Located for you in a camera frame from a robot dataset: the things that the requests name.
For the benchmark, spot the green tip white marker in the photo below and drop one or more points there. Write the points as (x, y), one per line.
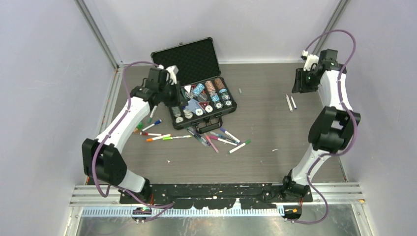
(151, 115)

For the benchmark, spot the pink marker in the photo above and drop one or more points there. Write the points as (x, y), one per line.
(211, 143)

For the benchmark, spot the green cap white marker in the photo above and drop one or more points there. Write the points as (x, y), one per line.
(239, 146)

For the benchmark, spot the dark purple marker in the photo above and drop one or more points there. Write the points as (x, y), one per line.
(199, 136)

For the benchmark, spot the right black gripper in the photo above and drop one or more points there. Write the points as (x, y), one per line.
(299, 86)

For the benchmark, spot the light blue marker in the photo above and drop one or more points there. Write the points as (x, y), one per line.
(221, 136)

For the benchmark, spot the black poker chip case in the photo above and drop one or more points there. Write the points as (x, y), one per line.
(207, 98)

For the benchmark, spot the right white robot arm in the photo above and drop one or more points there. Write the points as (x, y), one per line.
(334, 127)

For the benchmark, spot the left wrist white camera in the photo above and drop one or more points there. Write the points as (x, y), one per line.
(172, 74)

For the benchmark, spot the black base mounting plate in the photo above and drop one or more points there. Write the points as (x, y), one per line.
(215, 196)

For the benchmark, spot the magenta cap white marker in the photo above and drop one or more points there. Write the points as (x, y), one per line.
(223, 140)

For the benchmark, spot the purple cap white marker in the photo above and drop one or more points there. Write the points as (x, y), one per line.
(230, 135)

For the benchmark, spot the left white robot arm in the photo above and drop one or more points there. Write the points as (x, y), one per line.
(102, 160)

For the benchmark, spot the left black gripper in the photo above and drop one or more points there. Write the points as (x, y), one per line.
(180, 101)

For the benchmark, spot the dark green marker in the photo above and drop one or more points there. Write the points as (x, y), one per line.
(197, 137)

